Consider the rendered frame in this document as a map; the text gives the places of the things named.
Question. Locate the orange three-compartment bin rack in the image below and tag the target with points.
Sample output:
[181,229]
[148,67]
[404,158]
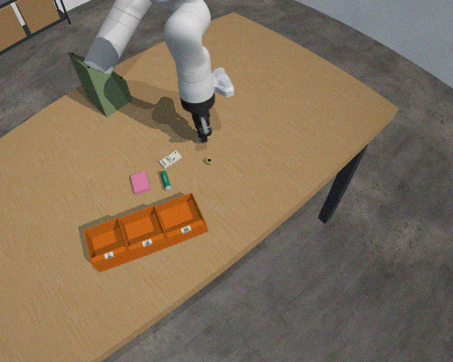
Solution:
[175,215]

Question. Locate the pink square pad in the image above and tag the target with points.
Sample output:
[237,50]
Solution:
[140,182]

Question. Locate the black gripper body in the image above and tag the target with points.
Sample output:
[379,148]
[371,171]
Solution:
[200,109]

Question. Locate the white domino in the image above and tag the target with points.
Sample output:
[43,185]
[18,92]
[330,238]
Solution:
[170,159]

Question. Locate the green aa battery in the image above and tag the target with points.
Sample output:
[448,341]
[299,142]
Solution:
[165,180]

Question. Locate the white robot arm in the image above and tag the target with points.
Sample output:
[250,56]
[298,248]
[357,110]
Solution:
[183,34]

